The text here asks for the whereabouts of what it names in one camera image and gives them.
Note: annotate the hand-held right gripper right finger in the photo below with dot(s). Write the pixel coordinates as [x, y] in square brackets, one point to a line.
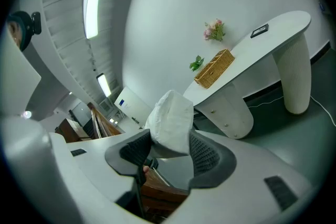
[207, 157]

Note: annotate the pink flower bouquet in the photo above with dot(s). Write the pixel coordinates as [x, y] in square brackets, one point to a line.
[214, 30]

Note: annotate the white tissue pack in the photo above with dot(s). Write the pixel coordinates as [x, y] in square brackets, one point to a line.
[170, 123]

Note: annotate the green leafy plant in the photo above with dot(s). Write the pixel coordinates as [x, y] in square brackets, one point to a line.
[196, 63]

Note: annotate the black head-worn camera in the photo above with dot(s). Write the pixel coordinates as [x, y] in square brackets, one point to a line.
[36, 23]

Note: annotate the dark wooden cabinet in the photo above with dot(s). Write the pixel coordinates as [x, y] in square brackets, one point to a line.
[162, 191]

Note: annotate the small ceiling light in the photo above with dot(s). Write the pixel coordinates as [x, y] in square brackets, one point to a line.
[104, 84]

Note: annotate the person's head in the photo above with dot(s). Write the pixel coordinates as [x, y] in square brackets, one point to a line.
[17, 30]

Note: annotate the brown wooden furniture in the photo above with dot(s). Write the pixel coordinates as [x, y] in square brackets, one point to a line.
[99, 123]

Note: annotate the white oval table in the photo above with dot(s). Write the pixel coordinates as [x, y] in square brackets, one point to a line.
[262, 49]

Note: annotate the white poster board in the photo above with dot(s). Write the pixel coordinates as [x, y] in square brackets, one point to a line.
[134, 107]

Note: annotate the woven wicker container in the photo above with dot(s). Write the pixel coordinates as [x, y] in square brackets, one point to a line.
[215, 68]

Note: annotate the black picture frame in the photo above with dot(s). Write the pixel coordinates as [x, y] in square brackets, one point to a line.
[260, 30]

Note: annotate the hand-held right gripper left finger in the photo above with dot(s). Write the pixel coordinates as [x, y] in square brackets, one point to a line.
[131, 152]

